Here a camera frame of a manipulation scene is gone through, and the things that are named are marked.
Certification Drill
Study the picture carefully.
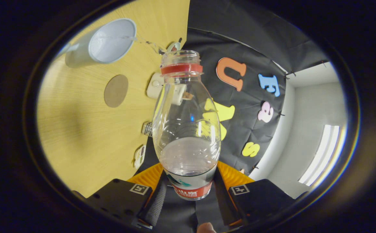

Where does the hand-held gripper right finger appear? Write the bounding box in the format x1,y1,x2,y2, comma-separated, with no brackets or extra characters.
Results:
213,161,297,227

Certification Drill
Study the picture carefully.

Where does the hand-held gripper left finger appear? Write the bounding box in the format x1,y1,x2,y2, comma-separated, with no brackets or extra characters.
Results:
85,162,168,229

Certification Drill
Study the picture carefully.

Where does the clear plastic juice bottle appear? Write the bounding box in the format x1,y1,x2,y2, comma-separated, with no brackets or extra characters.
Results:
152,50,221,201

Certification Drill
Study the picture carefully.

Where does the round brown coaster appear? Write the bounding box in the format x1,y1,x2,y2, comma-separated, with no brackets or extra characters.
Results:
104,75,129,108

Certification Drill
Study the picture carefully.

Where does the white cup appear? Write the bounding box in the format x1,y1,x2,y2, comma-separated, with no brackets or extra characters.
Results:
59,18,137,68

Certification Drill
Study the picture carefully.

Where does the white divided dish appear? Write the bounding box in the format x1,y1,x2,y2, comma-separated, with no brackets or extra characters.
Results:
134,145,146,169

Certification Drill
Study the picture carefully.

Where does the large ceiling light panel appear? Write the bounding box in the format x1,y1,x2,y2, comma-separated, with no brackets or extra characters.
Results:
298,125,347,187

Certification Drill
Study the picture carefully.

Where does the wooden table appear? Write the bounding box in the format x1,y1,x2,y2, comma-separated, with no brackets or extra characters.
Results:
37,0,191,198

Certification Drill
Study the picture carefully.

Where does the white toaster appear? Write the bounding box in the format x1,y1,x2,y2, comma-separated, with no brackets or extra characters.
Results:
146,72,187,106

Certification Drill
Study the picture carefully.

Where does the pale green plate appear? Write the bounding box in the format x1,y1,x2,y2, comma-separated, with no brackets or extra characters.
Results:
166,38,183,53

